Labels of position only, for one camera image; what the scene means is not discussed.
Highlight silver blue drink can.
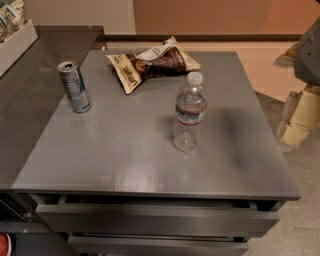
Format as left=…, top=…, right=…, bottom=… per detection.
left=57, top=61, right=91, bottom=113

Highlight upper grey drawer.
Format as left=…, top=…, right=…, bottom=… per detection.
left=36, top=195, right=279, bottom=237

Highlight grey drawer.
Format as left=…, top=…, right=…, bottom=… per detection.
left=36, top=195, right=279, bottom=237
left=68, top=236, right=248, bottom=256

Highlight white snack box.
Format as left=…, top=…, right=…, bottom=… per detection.
left=0, top=20, right=38, bottom=77

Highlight lower grey drawer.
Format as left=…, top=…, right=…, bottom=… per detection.
left=68, top=236, right=248, bottom=256

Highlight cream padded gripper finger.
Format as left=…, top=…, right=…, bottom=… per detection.
left=276, top=85, right=320, bottom=152

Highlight brown cream chip bag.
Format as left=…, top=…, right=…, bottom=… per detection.
left=107, top=37, right=201, bottom=95

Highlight clear plastic water bottle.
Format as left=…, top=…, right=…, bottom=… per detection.
left=173, top=71, right=208, bottom=152

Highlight red object at floor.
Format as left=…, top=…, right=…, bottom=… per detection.
left=0, top=233, right=12, bottom=256

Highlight snack packets in box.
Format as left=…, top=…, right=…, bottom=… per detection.
left=0, top=0, right=27, bottom=43

